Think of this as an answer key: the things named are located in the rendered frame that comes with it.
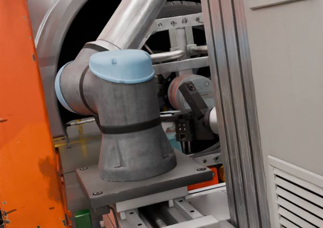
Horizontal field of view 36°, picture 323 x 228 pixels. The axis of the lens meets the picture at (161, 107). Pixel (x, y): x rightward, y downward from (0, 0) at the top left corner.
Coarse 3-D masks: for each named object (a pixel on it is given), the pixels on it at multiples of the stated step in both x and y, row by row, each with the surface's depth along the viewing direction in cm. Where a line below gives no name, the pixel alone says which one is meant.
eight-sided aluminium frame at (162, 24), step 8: (184, 16) 168; (192, 16) 169; (200, 16) 169; (152, 24) 166; (160, 24) 171; (168, 24) 167; (176, 24) 168; (184, 24) 168; (192, 24) 169; (200, 24) 170; (152, 32) 166; (144, 40) 166; (208, 152) 180; (216, 152) 178; (200, 160) 175; (208, 160) 176; (216, 160) 177
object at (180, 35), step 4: (180, 28) 169; (184, 28) 169; (176, 32) 169; (180, 32) 169; (184, 32) 169; (176, 36) 169; (180, 36) 169; (184, 36) 169; (180, 40) 169; (184, 40) 170; (180, 44) 169; (184, 44) 170; (184, 48) 170; (184, 56) 170; (188, 56) 170; (176, 60) 170; (176, 72) 173; (180, 72) 171; (184, 72) 171; (188, 72) 171; (192, 72) 171; (176, 76) 174
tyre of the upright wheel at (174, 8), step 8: (168, 8) 175; (176, 8) 176; (184, 8) 176; (192, 8) 177; (200, 8) 177; (160, 16) 175; (168, 16) 175; (176, 16) 176; (96, 120) 180; (216, 168) 187
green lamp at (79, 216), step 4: (76, 212) 124; (80, 212) 123; (84, 212) 123; (88, 212) 123; (76, 216) 121; (80, 216) 121; (84, 216) 122; (88, 216) 122; (76, 220) 121; (80, 220) 122; (84, 220) 122; (88, 220) 122; (76, 224) 122; (80, 224) 122; (84, 224) 122; (88, 224) 122; (92, 224) 123
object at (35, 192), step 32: (0, 0) 126; (0, 32) 127; (32, 32) 141; (0, 64) 128; (32, 64) 130; (0, 96) 129; (32, 96) 131; (0, 128) 130; (32, 128) 132; (0, 160) 131; (32, 160) 133; (0, 192) 132; (32, 192) 134; (32, 224) 135; (64, 224) 137
